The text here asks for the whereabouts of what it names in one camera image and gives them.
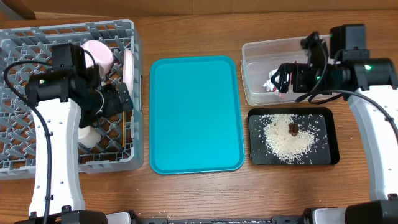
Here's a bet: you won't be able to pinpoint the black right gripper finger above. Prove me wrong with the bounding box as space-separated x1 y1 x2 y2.
274 63 293 76
271 80 292 93

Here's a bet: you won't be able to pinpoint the wooden chopstick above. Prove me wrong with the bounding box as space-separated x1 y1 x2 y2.
122 112 126 148

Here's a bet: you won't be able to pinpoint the pink bowl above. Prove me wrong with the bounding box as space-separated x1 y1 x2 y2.
81 40 114 79

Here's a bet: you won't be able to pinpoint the large white round plate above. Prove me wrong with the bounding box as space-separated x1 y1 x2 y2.
123 49 134 100

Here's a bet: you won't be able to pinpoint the white plastic cup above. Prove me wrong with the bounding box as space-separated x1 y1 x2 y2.
78 126 101 148

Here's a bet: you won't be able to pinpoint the rice and food scraps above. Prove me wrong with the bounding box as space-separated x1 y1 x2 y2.
248 114 331 165

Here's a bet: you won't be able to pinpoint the red snack wrapper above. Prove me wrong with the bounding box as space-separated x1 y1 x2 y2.
271 74 292 82

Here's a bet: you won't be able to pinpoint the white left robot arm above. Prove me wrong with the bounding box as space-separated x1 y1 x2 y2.
19 40 133 223

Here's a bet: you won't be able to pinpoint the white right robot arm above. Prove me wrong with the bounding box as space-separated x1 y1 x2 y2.
271 24 397 224

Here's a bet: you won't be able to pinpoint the clear plastic waste bin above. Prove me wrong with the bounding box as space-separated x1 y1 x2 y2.
241 34 346 106

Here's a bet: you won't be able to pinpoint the grey plastic dishwasher rack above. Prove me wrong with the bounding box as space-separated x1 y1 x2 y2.
1 19 144 180

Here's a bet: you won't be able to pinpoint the black rectangular tray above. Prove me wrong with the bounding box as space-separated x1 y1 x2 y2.
248 107 340 166

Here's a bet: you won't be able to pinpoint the teal plastic serving tray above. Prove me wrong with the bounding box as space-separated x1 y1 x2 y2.
149 55 245 175

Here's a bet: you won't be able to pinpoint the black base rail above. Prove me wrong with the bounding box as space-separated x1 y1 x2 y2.
133 207 352 224

